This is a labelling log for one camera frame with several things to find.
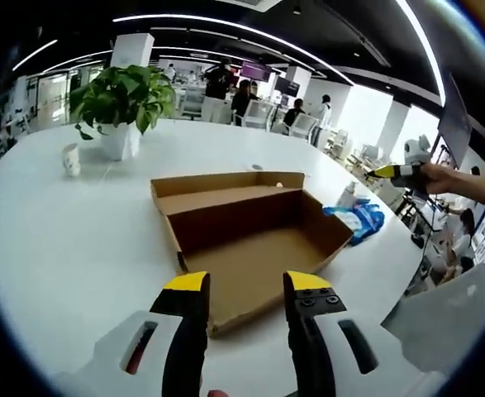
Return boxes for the ceiling air vent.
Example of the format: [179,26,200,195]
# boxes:
[221,0,284,12]

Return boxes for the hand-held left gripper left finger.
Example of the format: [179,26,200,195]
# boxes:
[59,270,212,397]

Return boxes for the grey fabric chair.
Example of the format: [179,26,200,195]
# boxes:
[381,263,485,373]

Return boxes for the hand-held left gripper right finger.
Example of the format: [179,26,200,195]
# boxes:
[283,270,445,397]

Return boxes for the green potted plant white pot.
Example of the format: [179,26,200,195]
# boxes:
[69,65,177,161]

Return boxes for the brown cardboard shoe box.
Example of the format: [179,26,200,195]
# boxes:
[150,171,354,340]

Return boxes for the white mesh office chair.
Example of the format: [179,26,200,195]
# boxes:
[289,113,320,140]
[241,101,274,129]

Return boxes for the purple monitor screen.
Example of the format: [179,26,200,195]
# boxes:
[241,60,270,79]

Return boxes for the dark monitor screen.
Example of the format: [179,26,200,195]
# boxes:
[274,78,301,94]

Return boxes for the white patterned paper cup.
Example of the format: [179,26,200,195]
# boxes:
[62,142,82,178]

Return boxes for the blue soft tissue packet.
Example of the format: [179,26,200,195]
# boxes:
[347,201,386,248]

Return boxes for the person's right hand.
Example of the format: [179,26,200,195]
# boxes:
[421,162,468,195]

